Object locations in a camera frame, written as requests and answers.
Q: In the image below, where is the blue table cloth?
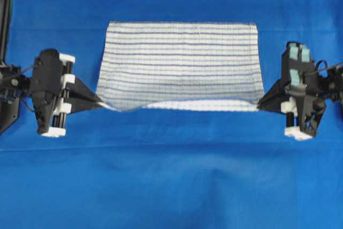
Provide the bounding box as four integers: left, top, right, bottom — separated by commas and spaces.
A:
1, 0, 342, 228

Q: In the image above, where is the white blue-striped towel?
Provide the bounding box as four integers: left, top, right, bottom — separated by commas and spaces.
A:
96, 21, 265, 112

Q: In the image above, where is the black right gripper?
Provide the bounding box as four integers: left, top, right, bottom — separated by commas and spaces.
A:
257, 42, 326, 141

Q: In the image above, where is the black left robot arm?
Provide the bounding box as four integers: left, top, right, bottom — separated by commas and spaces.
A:
1, 49, 105, 138

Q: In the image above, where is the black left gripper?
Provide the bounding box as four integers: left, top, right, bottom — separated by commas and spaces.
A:
29, 49, 102, 138

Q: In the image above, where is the black frame post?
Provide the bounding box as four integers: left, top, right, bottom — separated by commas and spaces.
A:
0, 0, 20, 135

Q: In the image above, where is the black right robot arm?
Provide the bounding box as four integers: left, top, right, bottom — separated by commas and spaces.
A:
257, 41, 342, 141

